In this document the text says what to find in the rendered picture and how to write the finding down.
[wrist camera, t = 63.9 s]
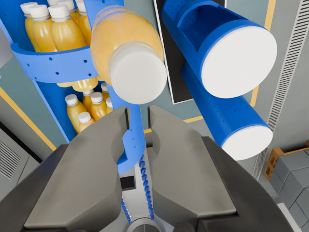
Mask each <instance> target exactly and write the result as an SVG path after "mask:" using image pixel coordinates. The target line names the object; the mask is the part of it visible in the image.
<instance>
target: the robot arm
mask: <svg viewBox="0 0 309 232"><path fill-rule="evenodd" d="M130 117H131V111H130V107H125V106H121V107H118V108H117V109H115V110H113V111H112V112H110V113H108V114H107V115H105V116H103V117H102V118H100V119H98V120H97V121H95V122H94V123H92V124H91V125H89V126H88V127H86V128H85V129H84V130H82V131H81V132H80V133H79V134H78V135H77V136H75V137H74V138H73V139H72V140H71V141H70V142H69V143H68V144H61V145H60V146H59V147H58V148H57V149H56V150H55V151H54V152H53V153H51V154H50V155H49V156H48V157H47V158H46V159H45V160H44V161H43V162H42V163H41V164H39V165H38V166H37V167H36V168H35V169H34V170H33V171H32V172H31V173H30V174H29V175H28V176H26V177H25V178H24V179H23V180H22V181H21V182H20V183H19V184H18V185H17V186H16V187H15V188H13V189H12V190H11V191H10V192H9V193H8V194H7V195H6V196H5V197H4V198H3V199H2V200H1V201H0V232H100V231H101V230H102V229H104V228H105V227H106V226H108V225H109V224H110V223H112V222H113V221H115V220H116V219H117V218H118V216H119V215H120V211H121V201H122V188H121V183H120V176H119V171H118V166H117V161H118V160H119V158H120V156H121V155H122V154H123V153H124V146H123V140H122V138H123V136H124V134H125V133H126V132H127V130H130ZM148 125H149V128H150V129H151V130H152V139H153V151H154V152H155V154H156V155H157V157H156V159H155V160H154V161H153V162H152V164H151V175H152V197H153V210H154V213H155V214H156V216H158V217H159V218H161V219H162V220H164V221H165V222H167V223H168V224H170V225H172V226H173V227H174V229H173V231H172V232H294V230H293V228H292V227H291V225H290V223H289V222H288V220H287V218H286V217H285V216H284V214H283V213H282V211H281V209H280V208H279V207H278V205H277V204H276V203H275V201H274V200H273V199H272V197H271V196H270V195H269V194H268V193H267V192H266V190H265V189H264V188H263V187H262V186H261V185H260V184H259V183H258V181H257V180H256V179H255V178H254V177H253V176H251V175H250V174H249V173H248V172H247V171H246V170H245V169H244V168H243V167H242V166H241V165H240V164H239V163H238V162H237V161H236V160H234V159H233V158H232V157H231V156H230V155H229V154H228V153H227V152H226V151H225V150H223V149H222V148H221V147H220V146H219V145H218V144H217V143H216V142H215V141H214V140H212V139H211V138H210V137H209V136H202V135H201V134H200V133H199V132H198V131H197V130H196V129H195V128H194V127H192V126H191V125H190V124H188V123H187V122H185V121H183V120H182V119H180V118H178V117H177V116H175V115H173V114H171V113H169V112H168V111H166V110H164V109H162V108H160V107H159V106H156V105H151V106H148Z"/></svg>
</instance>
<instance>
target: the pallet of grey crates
mask: <svg viewBox="0 0 309 232"><path fill-rule="evenodd" d="M264 176H265V178H266V179H267V181H269V182H270V184H271V185H272V187H273V188H274V190H275V191H276V193H277V194H278V196H279V197H280V199H281V200H282V202H283V203H284V205H285V206H286V208H287V209H288V210H289V213H290V214H291V216H292V218H293V219H294V220H295V222H296V224H297V225H298V227H299V228H300V229H301V231H302V232H309V140H307V142H306V143H305V145H304V147H303V149H300V150H296V151H291V152H287V153H284V152H283V151H282V150H281V149H280V148H279V147H277V148H273V149H272V152H271V155H270V157H269V161H268V163H267V166H266V169H265V172H264Z"/></svg>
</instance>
